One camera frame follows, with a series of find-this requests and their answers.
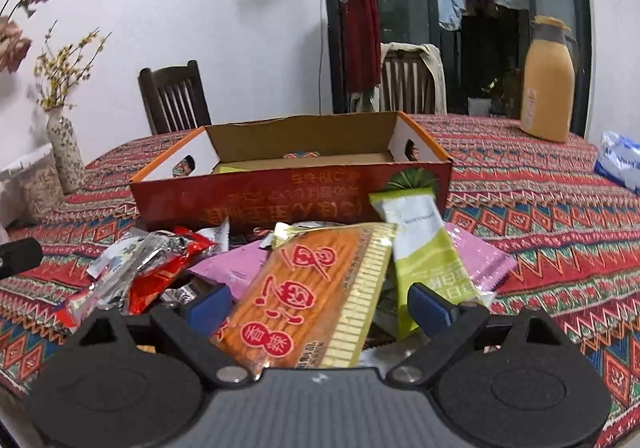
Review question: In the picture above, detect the dark wooden chair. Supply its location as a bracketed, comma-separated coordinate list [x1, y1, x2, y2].
[138, 59, 214, 135]

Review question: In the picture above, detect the pink snack packet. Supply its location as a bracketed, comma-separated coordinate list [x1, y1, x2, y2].
[444, 222, 517, 295]
[188, 240, 274, 302]

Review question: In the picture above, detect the green white snack packet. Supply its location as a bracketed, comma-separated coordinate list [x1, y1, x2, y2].
[369, 188, 489, 340]

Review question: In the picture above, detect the red snack packet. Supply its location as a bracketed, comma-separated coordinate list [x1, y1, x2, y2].
[127, 227, 219, 315]

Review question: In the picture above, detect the small white snack packet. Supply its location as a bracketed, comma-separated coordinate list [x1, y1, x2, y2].
[195, 217, 231, 252]

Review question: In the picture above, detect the yellow thermos jug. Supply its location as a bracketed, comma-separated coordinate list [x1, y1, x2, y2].
[518, 15, 576, 143]

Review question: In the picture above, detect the chair with beige cloth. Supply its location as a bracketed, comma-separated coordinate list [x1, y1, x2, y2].
[380, 42, 448, 113]

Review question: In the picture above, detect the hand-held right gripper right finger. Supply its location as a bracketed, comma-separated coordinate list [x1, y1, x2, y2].
[386, 281, 569, 389]

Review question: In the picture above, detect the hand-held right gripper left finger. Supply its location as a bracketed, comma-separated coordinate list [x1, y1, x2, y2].
[69, 282, 254, 390]

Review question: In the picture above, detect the large orange snack packet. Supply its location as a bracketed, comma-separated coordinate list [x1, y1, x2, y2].
[215, 221, 399, 370]

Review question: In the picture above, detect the clear red-edged snack packet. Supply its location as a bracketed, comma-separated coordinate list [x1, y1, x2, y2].
[54, 277, 132, 330]

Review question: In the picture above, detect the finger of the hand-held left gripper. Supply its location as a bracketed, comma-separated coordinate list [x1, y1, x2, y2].
[0, 237, 44, 280]

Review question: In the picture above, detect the white blue snack packet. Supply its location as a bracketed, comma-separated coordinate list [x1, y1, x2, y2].
[86, 230, 146, 279]

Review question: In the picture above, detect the red blue hanging cloth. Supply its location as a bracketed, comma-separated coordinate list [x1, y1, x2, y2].
[337, 0, 382, 94]

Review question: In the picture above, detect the orange red cardboard box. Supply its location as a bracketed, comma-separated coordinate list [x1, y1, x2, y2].
[129, 110, 454, 232]

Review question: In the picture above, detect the blue white tissue pack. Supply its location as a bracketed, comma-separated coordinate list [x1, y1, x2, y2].
[593, 130, 640, 194]

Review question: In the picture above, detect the brown wooden chair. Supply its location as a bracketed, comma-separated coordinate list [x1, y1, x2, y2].
[380, 51, 437, 114]

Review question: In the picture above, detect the floral ceramic vase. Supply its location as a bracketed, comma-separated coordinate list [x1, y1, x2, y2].
[46, 107, 89, 194]

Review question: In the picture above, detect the balcony potted plant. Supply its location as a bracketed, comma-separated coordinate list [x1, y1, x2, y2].
[467, 68, 524, 117]

